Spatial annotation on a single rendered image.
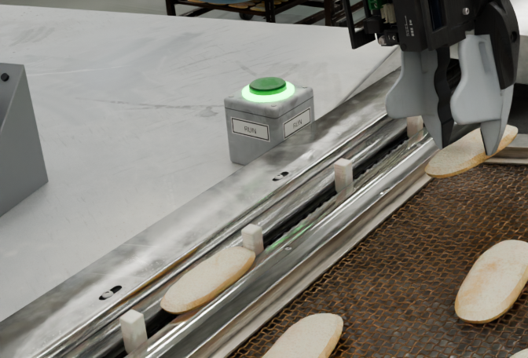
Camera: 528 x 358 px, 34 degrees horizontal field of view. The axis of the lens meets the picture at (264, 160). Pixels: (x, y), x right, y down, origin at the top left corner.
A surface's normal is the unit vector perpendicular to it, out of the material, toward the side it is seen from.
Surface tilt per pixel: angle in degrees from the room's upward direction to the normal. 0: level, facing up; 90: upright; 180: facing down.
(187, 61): 0
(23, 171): 90
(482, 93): 74
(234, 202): 0
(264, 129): 90
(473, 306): 17
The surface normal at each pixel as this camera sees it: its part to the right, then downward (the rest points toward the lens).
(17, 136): 0.91, 0.11
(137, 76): -0.08, -0.90
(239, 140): -0.60, 0.39
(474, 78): 0.63, 0.01
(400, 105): 0.62, 0.22
